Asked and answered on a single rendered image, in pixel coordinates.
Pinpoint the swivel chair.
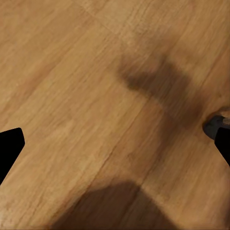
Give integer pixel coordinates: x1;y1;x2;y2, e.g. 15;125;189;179
203;115;230;140

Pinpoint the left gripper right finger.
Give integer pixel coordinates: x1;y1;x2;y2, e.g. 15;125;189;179
215;127;230;165

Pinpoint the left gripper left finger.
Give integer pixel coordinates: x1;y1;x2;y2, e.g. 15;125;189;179
0;127;25;185

